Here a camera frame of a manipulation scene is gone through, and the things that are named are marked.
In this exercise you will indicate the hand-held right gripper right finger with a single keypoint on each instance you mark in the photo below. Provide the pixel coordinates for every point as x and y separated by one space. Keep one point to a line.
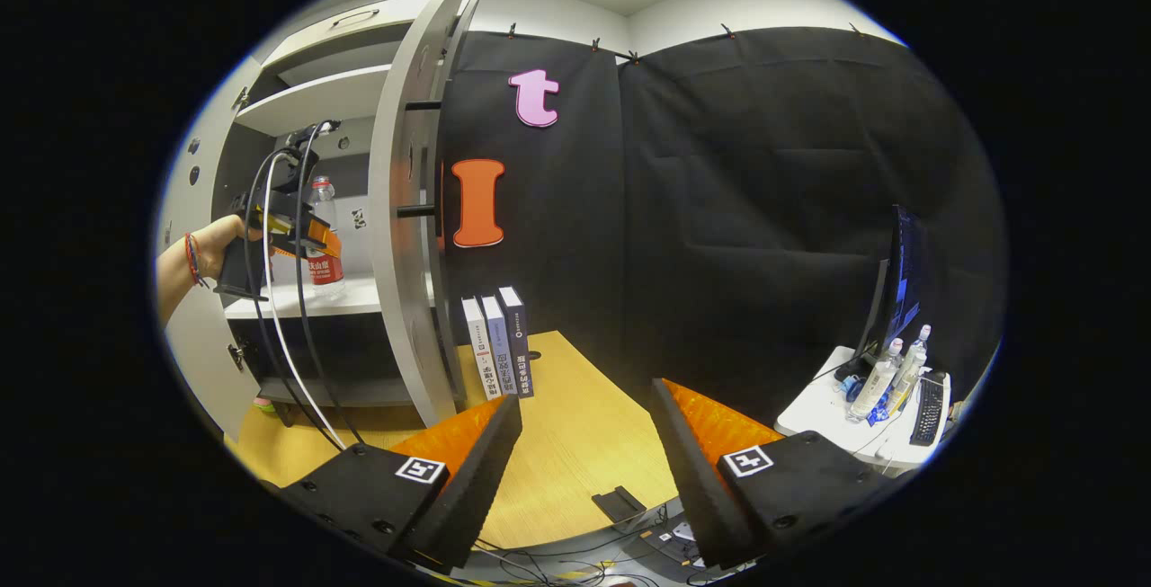
688 470

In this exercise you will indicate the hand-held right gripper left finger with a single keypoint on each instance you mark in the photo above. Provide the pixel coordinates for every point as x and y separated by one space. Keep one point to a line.
481 479

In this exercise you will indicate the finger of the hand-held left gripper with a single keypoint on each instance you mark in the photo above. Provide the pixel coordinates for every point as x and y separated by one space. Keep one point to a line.
315 238

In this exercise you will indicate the clear water bottle red label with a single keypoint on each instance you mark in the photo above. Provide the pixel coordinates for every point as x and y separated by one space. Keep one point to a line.
325 277

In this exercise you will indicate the white cabinet door with cat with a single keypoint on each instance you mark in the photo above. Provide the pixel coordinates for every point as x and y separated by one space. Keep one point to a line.
396 299

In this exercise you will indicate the small black holder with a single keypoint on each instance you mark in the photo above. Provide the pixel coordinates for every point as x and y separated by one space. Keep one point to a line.
619 504

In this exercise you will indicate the white book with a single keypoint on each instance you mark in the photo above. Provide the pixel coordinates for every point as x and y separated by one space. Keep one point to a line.
477 344

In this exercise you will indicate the grey-blue book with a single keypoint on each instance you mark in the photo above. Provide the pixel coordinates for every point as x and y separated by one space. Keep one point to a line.
499 344

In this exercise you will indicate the white cabinet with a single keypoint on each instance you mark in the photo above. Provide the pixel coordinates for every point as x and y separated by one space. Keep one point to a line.
297 102

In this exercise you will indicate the small green object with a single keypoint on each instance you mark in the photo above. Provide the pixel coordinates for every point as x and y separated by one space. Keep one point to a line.
263 404

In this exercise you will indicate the white side table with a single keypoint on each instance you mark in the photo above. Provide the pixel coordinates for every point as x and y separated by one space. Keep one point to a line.
818 412

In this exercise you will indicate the dark blue book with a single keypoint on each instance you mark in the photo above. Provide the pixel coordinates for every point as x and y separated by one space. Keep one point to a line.
520 335

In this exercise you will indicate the clear plastic bottle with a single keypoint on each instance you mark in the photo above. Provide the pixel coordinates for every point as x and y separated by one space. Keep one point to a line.
910 362
872 385

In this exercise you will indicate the white cabinet drawer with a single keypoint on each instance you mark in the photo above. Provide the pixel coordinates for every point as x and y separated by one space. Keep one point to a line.
360 34

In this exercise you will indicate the black keyboard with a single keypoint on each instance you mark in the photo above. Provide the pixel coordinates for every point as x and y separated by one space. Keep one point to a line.
929 407

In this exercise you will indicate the black backdrop cloth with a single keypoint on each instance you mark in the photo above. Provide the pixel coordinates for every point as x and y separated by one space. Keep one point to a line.
719 209

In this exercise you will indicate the black computer monitor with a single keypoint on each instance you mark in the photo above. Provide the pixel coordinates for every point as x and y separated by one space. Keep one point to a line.
904 281

